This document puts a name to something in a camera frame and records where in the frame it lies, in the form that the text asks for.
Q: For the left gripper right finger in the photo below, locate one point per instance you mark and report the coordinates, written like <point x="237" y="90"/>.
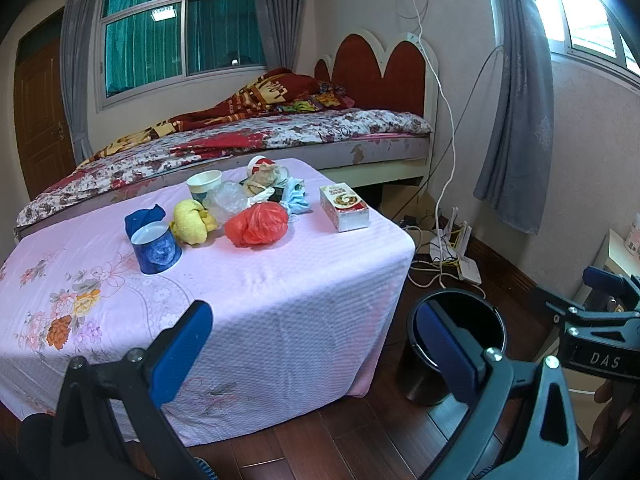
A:
<point x="546" y="448"/>

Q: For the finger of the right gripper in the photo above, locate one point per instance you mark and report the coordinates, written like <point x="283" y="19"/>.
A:
<point x="605" y="281"/>
<point x="558" y="308"/>

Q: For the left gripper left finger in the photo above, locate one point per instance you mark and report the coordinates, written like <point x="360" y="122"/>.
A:
<point x="86" y="439"/>

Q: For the blue cloth rag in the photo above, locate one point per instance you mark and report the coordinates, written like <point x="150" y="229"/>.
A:
<point x="142" y="217"/>

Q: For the red white food box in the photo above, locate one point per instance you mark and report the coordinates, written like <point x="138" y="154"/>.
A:
<point x="346" y="210"/>

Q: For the yellow cloth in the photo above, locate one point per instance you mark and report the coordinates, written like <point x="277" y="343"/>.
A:
<point x="191" y="222"/>

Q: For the red plastic bag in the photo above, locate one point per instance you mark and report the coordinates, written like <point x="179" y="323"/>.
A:
<point x="261" y="224"/>

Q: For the clear plastic bag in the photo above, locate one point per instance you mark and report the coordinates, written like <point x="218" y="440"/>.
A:
<point x="226" y="201"/>

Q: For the blue white paper cup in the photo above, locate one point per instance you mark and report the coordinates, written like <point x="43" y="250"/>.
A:
<point x="200" y="184"/>

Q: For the light blue face mask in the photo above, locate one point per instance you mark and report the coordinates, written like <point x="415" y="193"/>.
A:
<point x="294" y="199"/>

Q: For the white tissue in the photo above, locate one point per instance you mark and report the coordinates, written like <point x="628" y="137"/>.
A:
<point x="261" y="197"/>

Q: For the beige cloth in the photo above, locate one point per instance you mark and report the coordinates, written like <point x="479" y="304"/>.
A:
<point x="265" y="176"/>

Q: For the red paper cup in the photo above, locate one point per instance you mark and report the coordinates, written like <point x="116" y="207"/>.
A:
<point x="258" y="163"/>

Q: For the green white carton box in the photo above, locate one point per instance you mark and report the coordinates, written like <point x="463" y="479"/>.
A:
<point x="277" y="194"/>

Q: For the black trash bin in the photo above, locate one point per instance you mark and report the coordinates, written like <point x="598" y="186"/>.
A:
<point x="447" y="333"/>

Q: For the person's right hand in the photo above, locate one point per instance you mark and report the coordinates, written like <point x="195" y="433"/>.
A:
<point x="608" y="418"/>

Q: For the white side cabinet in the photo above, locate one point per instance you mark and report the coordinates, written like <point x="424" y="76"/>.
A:
<point x="612" y="257"/>

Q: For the white flat router box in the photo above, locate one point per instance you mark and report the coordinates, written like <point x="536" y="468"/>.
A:
<point x="468" y="271"/>

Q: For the grey curtain right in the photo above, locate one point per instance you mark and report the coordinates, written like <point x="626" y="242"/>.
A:
<point x="515" y="175"/>

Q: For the grey curtain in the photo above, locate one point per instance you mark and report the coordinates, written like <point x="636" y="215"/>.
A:
<point x="280" y="24"/>
<point x="74" y="66"/>
<point x="515" y="175"/>

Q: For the white wifi router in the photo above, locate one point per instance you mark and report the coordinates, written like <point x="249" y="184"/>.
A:
<point x="449" y="243"/>

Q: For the pink floral tablecloth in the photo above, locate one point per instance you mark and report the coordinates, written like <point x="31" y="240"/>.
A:
<point x="297" y="324"/>

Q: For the bed with floral sheet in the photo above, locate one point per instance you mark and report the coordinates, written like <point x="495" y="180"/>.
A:
<point x="324" y="140"/>

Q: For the brown wooden door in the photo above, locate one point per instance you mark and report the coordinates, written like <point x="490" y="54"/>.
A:
<point x="42" y="135"/>

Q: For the red heart headboard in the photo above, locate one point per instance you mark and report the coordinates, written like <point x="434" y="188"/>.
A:
<point x="399" y="77"/>

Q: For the red patterned blanket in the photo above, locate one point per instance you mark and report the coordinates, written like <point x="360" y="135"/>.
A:
<point x="278" y="91"/>

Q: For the window with teal curtain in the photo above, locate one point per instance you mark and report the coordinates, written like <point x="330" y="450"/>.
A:
<point x="146" y="45"/>

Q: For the grey curtain centre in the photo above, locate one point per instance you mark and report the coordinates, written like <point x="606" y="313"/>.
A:
<point x="280" y="24"/>

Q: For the grey curtain left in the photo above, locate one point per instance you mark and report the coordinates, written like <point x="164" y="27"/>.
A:
<point x="74" y="66"/>

